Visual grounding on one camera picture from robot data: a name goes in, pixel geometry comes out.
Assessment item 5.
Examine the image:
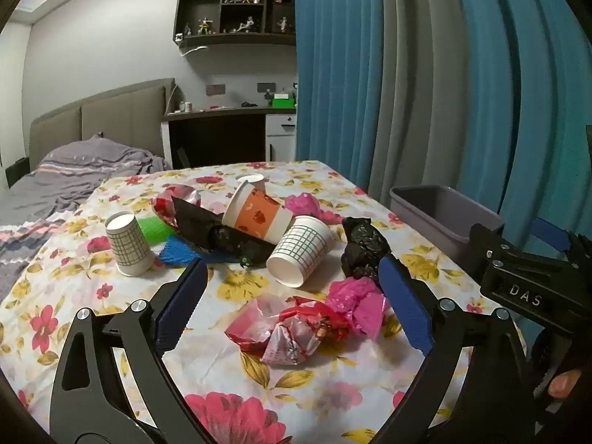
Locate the grey plastic bin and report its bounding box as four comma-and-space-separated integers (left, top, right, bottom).
390, 185, 506, 264

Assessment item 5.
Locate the grey striped blanket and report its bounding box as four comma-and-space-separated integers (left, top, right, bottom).
0, 134, 169, 297

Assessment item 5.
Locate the dark nightstand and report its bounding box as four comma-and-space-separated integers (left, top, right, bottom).
6, 157, 31, 190

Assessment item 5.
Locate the blue foam net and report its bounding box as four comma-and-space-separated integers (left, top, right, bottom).
159, 235, 246, 266

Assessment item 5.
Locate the group of shelf figurines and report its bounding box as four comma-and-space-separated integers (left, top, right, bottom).
182, 0, 294, 35

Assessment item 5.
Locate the white drawer cabinet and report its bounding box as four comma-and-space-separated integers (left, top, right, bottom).
265, 115, 297, 162

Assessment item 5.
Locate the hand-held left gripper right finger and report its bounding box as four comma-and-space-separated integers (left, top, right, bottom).
378, 255, 537, 444

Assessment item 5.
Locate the grey curtain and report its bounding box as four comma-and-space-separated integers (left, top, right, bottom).
361, 0, 468, 204

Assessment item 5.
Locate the person's right hand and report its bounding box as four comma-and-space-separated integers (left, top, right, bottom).
548, 369, 582, 399

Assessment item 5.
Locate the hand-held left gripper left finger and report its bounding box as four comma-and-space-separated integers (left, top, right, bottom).
50, 257, 209, 444

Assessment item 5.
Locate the floral tablecloth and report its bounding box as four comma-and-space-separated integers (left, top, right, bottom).
0, 160, 528, 444

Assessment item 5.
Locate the pink plastic bag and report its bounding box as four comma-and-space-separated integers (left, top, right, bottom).
283, 192, 345, 227
325, 277, 389, 340

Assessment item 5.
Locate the orange print paper cup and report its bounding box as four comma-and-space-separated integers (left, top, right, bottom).
236, 173, 266, 195
222, 180, 294, 246

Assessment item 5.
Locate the black plastic bag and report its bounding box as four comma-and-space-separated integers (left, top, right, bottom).
341, 216, 394, 287
171, 195, 278, 266

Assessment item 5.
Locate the grey padded bed headboard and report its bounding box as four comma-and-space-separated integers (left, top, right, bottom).
28, 78, 176, 172

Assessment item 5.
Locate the red silver foil wrapper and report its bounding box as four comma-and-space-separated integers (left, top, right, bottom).
152, 184, 204, 227

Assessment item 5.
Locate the red white wrapper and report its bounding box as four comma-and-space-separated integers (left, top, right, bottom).
225, 297, 352, 368

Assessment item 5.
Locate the dark desk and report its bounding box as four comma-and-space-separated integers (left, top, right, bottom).
162, 106, 297, 169

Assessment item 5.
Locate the green foam net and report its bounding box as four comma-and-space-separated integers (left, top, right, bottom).
137, 216, 179, 243

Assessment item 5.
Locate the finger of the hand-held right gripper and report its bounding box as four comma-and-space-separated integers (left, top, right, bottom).
469, 223, 507, 287
535, 218, 592, 260

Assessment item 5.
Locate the white grid paper cup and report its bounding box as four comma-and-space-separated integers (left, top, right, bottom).
266, 215, 334, 288
104, 211, 154, 277

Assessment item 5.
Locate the dark wall shelf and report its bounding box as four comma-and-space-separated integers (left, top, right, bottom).
173, 0, 297, 48

